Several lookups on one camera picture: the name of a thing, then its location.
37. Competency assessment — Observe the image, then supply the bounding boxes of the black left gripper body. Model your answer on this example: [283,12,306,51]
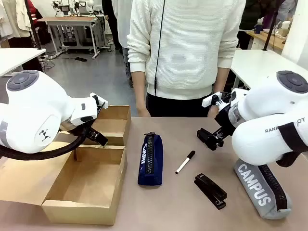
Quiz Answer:
[82,127,100,141]

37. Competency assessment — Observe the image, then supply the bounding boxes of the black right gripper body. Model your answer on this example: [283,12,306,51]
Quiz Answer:
[213,95,241,137]

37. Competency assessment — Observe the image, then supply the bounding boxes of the large cardboard box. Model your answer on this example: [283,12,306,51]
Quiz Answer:
[0,141,128,226]

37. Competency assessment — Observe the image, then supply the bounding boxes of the white marker with black cap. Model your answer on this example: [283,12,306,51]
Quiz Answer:
[175,150,196,175]

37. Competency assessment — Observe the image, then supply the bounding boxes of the grey CAMPUS pencil case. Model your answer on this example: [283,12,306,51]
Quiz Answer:
[232,157,293,220]

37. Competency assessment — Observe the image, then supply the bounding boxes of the navy blue zipper pencil case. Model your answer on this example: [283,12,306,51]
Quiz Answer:
[137,131,165,186]

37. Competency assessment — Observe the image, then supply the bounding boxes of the person's left forearm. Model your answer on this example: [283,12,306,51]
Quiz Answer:
[213,66,231,97]

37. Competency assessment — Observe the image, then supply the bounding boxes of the person's right forearm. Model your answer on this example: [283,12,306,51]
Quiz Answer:
[131,71,148,108]

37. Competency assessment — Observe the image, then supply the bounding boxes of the person's left hand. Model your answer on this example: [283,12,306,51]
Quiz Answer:
[207,106,220,118]

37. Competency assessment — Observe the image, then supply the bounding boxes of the person's right hand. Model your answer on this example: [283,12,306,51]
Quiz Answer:
[136,105,151,118]

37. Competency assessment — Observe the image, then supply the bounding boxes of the black trousers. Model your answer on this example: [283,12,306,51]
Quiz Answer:
[145,92,214,118]

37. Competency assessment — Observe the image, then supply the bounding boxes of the large white table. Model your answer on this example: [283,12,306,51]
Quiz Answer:
[230,49,308,91]

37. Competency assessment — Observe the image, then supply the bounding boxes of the person in white sweater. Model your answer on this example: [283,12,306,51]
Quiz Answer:
[127,0,246,101]

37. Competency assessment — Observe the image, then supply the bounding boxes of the light wooden table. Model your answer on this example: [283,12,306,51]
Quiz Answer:
[246,28,293,51]

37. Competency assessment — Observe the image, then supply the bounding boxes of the black stand pole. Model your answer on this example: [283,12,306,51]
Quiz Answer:
[24,0,43,50]
[263,0,281,51]

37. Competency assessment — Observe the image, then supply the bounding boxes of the white desk with white leg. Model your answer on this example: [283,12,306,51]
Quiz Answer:
[0,47,47,77]

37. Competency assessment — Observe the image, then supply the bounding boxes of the bystander in dark green jacket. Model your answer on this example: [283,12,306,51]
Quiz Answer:
[237,0,268,50]

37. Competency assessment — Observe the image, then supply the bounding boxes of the white cylinder container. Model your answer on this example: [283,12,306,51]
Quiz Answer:
[281,21,293,37]

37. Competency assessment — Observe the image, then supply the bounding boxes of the bystander in black clothes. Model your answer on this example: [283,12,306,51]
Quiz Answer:
[101,0,121,51]

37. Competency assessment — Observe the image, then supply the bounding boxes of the bystander in white top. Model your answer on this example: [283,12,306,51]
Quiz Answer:
[112,0,133,85]

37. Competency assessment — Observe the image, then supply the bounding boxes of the wooden-top workbench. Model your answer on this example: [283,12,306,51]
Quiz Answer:
[37,16,102,60]

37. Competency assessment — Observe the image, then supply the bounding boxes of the bystander in purple top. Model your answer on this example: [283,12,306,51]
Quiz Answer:
[261,0,299,29]

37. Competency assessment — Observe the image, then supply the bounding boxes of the small white background robot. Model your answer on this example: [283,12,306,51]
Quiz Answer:
[73,0,95,13]

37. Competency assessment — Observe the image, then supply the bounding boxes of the red garment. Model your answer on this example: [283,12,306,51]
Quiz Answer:
[26,0,44,27]

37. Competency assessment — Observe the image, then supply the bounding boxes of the bystander in beige jacket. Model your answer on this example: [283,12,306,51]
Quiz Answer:
[0,0,44,73]

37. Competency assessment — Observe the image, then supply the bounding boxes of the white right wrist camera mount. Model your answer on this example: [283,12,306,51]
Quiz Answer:
[201,91,232,108]

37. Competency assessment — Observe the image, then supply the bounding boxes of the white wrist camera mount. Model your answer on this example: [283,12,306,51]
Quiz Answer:
[90,92,109,118]
[201,91,232,108]

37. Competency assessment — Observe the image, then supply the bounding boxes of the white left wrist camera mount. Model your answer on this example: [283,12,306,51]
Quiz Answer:
[90,92,109,118]

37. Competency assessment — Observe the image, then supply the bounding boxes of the black left arm cable sleeve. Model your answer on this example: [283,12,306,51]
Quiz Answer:
[0,120,91,161]

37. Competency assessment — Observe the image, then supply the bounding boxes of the black velcro arm strap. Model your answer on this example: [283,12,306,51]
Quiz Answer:
[278,122,308,154]

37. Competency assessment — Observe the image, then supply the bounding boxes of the black earphone cord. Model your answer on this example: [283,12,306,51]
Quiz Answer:
[154,0,167,97]

